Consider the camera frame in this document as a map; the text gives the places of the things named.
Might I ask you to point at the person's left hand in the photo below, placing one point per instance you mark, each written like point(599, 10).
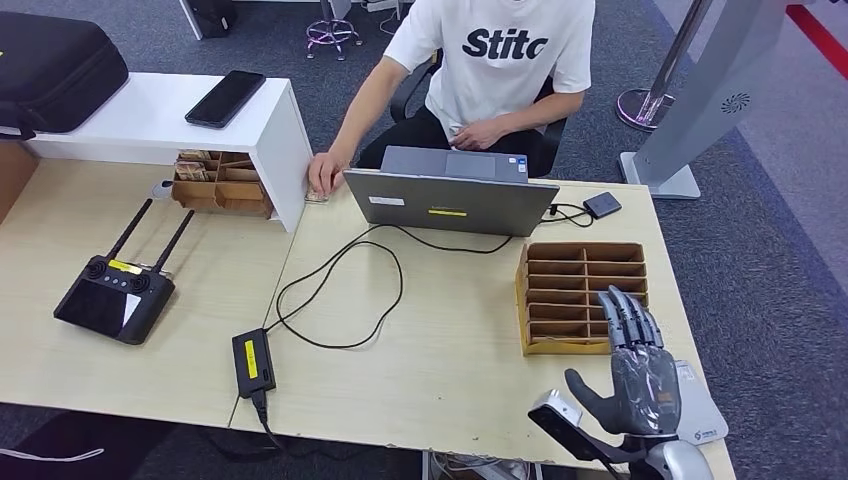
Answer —
point(478, 134)

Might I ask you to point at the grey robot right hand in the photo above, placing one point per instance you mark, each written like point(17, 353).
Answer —
point(646, 391)

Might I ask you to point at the person's right hand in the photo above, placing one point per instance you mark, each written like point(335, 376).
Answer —
point(328, 173)

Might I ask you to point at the large cardboard slotted organizer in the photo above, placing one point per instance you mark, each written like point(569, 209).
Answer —
point(563, 278)

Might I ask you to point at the person's right forearm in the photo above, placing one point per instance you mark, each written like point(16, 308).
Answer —
point(354, 129)

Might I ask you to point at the person's left forearm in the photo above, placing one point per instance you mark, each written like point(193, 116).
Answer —
point(540, 114)

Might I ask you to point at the person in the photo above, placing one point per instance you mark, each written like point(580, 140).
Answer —
point(497, 73)

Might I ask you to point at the patterned card stack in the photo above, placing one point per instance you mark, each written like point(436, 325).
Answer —
point(194, 156)
point(191, 171)

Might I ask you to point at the black office chair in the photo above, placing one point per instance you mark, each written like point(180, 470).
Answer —
point(553, 142)

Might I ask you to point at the grey laptop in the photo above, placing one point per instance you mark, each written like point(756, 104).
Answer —
point(450, 205)

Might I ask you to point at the small cardboard organizer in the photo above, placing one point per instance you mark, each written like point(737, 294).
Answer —
point(225, 194)

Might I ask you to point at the black smartphone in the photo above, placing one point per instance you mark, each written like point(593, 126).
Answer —
point(225, 99)

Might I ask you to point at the small black external drive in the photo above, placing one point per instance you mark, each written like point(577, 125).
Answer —
point(602, 204)

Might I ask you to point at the chrome stool base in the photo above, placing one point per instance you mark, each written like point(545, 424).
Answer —
point(331, 31)

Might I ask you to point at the white desk shelf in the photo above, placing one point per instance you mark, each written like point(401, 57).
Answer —
point(146, 119)

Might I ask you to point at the black cabinet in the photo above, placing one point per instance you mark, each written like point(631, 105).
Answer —
point(208, 14)

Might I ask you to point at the black power adapter yellow label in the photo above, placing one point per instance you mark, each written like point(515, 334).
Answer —
point(252, 361)

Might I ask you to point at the grey kiosk stand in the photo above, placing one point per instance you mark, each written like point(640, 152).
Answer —
point(705, 99)

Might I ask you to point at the black remote controller with antennas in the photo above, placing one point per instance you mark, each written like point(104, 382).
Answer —
point(109, 303)

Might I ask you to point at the black carrying case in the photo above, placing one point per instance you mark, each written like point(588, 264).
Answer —
point(53, 69)

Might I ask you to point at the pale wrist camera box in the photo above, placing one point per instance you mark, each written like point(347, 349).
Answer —
point(555, 405)

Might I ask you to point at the chrome stanchion post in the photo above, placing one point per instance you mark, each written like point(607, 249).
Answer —
point(642, 109)

